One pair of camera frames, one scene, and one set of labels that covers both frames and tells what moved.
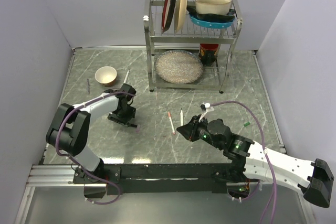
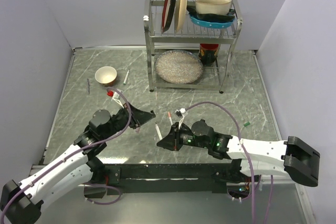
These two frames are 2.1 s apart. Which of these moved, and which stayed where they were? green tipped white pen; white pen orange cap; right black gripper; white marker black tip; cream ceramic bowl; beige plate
Moved: right black gripper; white marker black tip
Stayed: green tipped white pen; white pen orange cap; beige plate; cream ceramic bowl
